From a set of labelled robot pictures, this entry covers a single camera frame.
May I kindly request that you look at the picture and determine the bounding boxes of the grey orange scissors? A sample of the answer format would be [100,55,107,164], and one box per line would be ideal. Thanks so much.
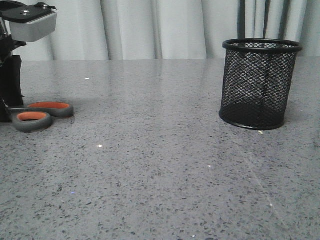
[5,101,74,132]

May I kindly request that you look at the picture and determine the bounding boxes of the black mesh pen bucket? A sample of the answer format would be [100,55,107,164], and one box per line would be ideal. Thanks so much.
[219,38,302,130]

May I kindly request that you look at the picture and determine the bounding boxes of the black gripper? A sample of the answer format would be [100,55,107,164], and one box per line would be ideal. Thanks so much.
[0,18,27,123]

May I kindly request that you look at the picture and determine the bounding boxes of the black metal stand bars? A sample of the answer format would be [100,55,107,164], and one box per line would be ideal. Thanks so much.
[237,0,310,45]

